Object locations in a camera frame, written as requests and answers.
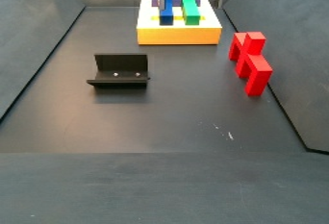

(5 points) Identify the red cross-shaped block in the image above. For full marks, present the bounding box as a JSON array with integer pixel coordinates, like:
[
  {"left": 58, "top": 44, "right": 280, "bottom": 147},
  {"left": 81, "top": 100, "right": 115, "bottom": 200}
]
[{"left": 229, "top": 32, "right": 273, "bottom": 96}]

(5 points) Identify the yellow wooden base board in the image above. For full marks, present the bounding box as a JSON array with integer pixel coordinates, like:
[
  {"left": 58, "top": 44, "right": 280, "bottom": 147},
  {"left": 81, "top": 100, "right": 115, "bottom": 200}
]
[{"left": 137, "top": 0, "right": 222, "bottom": 45}]

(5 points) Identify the blue rectangular block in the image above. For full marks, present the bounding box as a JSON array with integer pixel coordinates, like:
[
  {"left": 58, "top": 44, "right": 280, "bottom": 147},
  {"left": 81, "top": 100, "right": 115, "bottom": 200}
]
[{"left": 159, "top": 0, "right": 174, "bottom": 26}]

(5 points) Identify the green rectangular block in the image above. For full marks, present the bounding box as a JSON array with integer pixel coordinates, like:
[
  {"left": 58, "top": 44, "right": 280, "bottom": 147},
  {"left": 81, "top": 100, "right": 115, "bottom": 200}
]
[{"left": 181, "top": 0, "right": 201, "bottom": 25}]

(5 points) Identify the black angled bracket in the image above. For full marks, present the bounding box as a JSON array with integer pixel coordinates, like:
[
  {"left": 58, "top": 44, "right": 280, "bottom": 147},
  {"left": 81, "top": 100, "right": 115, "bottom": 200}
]
[{"left": 86, "top": 53, "right": 149, "bottom": 87}]

